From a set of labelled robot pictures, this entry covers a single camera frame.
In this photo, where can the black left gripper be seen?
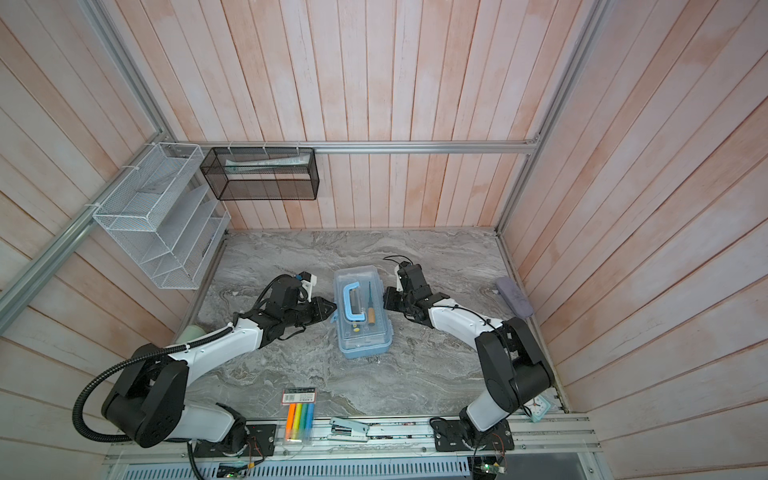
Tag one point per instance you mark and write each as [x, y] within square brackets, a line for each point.
[320, 309]

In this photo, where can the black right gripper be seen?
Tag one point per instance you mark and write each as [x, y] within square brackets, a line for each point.
[389, 299]

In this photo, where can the blue clear-lid tool box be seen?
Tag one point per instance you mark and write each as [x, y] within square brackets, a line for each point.
[357, 339]

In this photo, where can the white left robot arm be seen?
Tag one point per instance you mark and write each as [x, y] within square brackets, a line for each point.
[147, 403]

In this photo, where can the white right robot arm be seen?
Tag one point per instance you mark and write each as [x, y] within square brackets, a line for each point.
[515, 369]

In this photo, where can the highlighter marker pack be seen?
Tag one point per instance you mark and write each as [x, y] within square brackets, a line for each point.
[301, 403]

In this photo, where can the grey stapler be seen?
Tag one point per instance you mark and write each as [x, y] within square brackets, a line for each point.
[347, 430]

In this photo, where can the pale green tape roll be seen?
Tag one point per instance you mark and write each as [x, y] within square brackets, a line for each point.
[190, 333]

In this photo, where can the small clock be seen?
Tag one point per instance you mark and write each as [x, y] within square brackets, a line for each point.
[537, 408]

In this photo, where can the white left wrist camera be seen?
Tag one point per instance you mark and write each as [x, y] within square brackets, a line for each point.
[308, 282]

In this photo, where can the black wire mesh basket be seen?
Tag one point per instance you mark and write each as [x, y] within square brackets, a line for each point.
[262, 173]

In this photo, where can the white wire mesh shelf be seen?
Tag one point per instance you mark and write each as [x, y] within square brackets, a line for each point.
[169, 228]

